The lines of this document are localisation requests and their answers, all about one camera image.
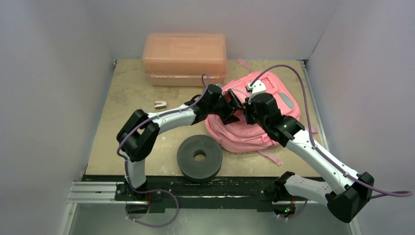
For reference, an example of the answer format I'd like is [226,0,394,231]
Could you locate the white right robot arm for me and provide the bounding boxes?
[244,93,374,223]

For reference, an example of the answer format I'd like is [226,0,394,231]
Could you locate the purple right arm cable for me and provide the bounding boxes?
[248,64,414,221]

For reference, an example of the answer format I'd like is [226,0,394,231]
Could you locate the aluminium rail base frame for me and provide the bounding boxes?
[58,175,362,235]

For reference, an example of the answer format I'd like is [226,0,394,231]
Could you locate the pink student backpack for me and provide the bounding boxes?
[205,59,301,166]

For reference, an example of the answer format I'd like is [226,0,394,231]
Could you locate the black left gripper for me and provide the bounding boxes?
[207,89,245,124]

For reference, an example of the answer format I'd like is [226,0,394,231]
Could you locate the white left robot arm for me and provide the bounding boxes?
[116,85,244,200]

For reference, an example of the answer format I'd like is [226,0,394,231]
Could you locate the translucent orange plastic box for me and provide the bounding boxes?
[142,33,227,87]

